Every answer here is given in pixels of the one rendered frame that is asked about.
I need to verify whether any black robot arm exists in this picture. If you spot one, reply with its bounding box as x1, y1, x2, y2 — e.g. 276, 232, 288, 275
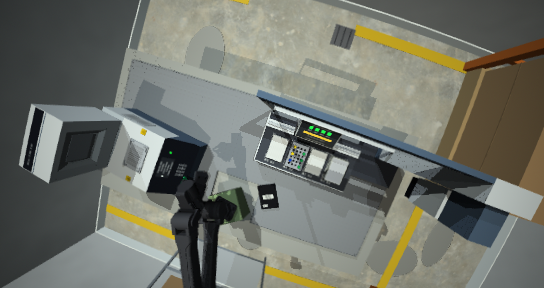
170, 170, 237, 288

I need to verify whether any white benchtop lab instrument with lid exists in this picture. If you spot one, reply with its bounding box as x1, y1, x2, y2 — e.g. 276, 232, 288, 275
19, 104, 208, 194

